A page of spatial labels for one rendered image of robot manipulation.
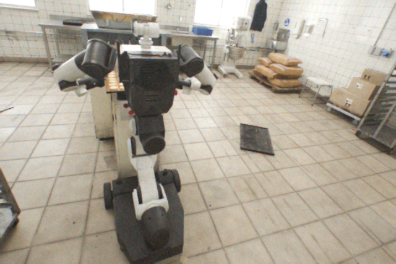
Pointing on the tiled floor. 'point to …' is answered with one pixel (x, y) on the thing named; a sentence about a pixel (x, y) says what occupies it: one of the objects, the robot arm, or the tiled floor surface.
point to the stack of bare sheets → (255, 139)
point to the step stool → (319, 88)
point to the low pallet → (274, 85)
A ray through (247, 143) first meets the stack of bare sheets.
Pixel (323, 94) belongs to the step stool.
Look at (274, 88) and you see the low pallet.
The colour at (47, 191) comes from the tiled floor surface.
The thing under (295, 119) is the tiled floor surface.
